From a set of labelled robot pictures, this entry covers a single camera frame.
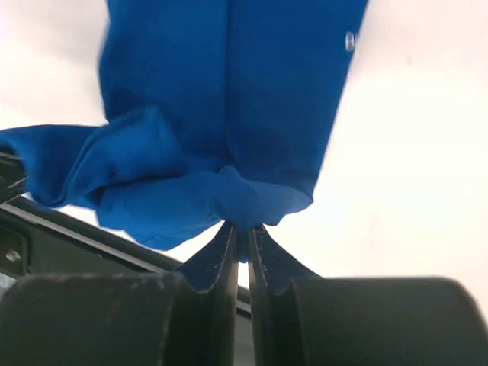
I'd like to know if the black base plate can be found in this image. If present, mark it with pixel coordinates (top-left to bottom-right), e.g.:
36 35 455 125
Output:
1 153 248 326

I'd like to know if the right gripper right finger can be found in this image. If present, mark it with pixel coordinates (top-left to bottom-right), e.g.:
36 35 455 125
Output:
248 227 487 365

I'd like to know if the blue t shirt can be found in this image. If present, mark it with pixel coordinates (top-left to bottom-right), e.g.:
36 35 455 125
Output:
1 1 367 250

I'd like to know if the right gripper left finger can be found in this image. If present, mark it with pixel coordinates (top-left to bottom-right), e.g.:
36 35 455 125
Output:
1 223 238 365

